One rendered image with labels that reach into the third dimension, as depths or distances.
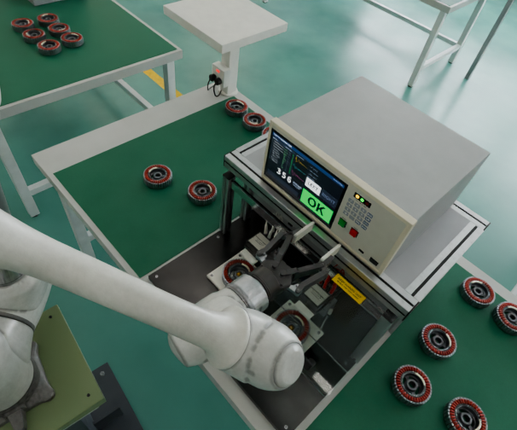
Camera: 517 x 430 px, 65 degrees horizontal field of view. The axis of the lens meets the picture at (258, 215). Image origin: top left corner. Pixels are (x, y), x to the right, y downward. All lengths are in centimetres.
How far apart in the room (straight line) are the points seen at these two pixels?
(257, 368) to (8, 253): 39
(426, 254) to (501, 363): 54
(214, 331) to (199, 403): 139
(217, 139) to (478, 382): 135
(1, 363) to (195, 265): 61
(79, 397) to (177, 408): 82
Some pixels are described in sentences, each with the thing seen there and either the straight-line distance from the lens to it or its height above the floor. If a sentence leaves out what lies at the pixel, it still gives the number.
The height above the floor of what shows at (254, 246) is 92.
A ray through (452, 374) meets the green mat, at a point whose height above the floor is 75.
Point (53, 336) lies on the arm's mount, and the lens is 134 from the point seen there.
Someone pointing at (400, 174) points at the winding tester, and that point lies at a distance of 102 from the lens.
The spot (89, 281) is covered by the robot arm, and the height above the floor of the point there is 141.
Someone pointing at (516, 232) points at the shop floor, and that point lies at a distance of 322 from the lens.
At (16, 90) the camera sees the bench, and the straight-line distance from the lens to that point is 227.
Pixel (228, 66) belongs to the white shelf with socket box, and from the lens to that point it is 206.
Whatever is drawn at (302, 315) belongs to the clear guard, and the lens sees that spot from 100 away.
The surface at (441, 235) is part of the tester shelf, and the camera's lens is 123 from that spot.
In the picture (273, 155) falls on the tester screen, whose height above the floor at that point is 122.
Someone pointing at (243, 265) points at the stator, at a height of 81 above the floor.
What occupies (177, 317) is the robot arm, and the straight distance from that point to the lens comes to 62.
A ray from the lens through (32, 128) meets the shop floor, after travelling 329.
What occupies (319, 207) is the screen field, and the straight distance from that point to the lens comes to 107.
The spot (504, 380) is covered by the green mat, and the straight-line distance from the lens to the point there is 156.
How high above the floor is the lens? 195
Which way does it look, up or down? 50 degrees down
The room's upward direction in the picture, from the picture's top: 10 degrees clockwise
